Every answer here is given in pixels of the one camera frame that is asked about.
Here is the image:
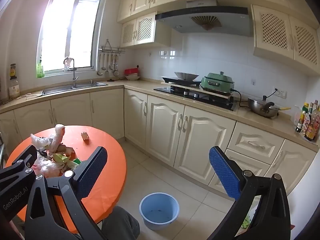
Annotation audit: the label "brown paper scrap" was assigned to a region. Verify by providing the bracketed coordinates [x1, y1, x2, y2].
[55, 144, 75, 155]

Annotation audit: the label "clear oil bottle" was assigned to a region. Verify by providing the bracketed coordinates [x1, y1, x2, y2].
[8, 78, 20, 99]

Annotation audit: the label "green paper wrapper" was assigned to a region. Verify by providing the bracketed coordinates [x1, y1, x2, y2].
[52, 153, 71, 165]

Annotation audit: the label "white green rice sack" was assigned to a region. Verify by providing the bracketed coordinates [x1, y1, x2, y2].
[240, 200, 260, 230]

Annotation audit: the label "white wall socket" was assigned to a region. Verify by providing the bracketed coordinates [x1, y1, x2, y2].
[273, 87, 288, 99]

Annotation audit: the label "cluster of sauce bottles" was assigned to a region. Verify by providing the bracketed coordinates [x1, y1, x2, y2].
[295, 99, 320, 142]

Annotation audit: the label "green white snack packet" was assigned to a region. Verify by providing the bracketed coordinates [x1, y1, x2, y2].
[61, 157, 83, 174]

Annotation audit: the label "black gas stove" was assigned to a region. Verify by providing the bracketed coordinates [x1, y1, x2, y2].
[153, 86, 238, 111]

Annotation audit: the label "grey frying pan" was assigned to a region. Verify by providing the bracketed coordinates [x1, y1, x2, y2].
[174, 71, 200, 81]

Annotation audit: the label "red lidded container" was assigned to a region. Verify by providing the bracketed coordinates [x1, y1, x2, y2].
[124, 65, 140, 75]

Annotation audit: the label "row of hanging kitchen utensils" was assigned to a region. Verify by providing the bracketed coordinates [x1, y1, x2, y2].
[96, 52, 120, 77]

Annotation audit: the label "kitchen window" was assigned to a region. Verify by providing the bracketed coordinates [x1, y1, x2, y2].
[37, 0, 102, 78]

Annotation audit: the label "cream cabinet drawer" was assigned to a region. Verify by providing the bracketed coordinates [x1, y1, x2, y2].
[208, 171, 227, 198]
[228, 122, 285, 157]
[225, 149, 272, 180]

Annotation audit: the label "black range hood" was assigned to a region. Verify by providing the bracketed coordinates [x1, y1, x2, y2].
[154, 0, 252, 37]

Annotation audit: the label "green electric cooking pot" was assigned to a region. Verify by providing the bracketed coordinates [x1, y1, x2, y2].
[201, 71, 236, 92]

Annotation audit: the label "orange round table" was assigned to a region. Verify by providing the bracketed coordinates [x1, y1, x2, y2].
[5, 125, 126, 234]

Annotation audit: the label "person's grey trouser leg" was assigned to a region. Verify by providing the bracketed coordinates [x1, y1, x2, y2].
[101, 206, 140, 240]

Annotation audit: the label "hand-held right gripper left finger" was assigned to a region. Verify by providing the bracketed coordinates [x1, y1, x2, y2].
[24, 146, 108, 240]

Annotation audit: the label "steel wok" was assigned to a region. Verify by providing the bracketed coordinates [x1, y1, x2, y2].
[247, 95, 292, 119]

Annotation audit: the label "steel double sink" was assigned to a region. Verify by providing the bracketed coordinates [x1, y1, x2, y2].
[41, 79, 108, 96]

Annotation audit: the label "black power cable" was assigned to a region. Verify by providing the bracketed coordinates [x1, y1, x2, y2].
[231, 88, 278, 108]

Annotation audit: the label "orange snack packet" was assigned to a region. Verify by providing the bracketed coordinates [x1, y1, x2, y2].
[49, 124, 67, 153]

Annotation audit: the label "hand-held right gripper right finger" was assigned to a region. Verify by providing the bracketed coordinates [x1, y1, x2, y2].
[209, 146, 292, 240]

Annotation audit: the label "steel kitchen faucet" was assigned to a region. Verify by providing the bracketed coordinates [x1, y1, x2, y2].
[64, 57, 79, 88]

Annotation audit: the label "cream base cabinets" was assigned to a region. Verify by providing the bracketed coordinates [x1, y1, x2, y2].
[0, 80, 320, 200]

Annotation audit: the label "green bottle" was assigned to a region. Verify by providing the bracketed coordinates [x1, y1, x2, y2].
[36, 60, 45, 78]

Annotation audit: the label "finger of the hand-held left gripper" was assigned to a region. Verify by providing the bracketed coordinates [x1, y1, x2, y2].
[4, 145, 38, 179]

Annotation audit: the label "white crumpled plastic bag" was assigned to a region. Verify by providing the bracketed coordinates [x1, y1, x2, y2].
[30, 133, 52, 148]

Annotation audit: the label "steel wall utensil rack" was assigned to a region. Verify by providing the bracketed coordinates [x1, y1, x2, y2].
[98, 39, 126, 54]

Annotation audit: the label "blue plastic bucket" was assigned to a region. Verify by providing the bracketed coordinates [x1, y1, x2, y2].
[139, 192, 180, 230]

